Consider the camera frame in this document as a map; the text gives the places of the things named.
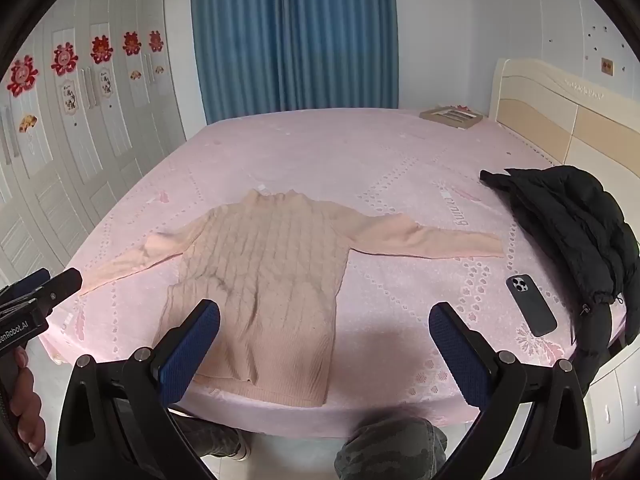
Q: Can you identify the pink knit sweater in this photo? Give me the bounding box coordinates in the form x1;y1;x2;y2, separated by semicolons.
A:
82;191;503;408

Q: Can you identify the person left hand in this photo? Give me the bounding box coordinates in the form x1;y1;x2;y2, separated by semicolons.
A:
10;347;46;453

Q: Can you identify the black smartphone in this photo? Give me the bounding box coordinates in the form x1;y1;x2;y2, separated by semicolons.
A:
506;274;558;337

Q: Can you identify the pink patterned bed sheet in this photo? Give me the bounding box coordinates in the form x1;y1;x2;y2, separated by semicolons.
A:
42;110;576;438

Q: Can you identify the white wardrobe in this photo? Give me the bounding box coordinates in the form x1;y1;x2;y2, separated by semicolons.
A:
1;0;186;284

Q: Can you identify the black puffer jacket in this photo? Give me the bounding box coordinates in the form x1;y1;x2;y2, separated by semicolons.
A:
480;165;639;391

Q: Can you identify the cream wooden headboard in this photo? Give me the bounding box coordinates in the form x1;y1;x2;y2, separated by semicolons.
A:
489;58;639;204

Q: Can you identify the blue curtain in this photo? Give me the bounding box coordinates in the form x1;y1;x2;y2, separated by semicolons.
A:
191;0;399;122

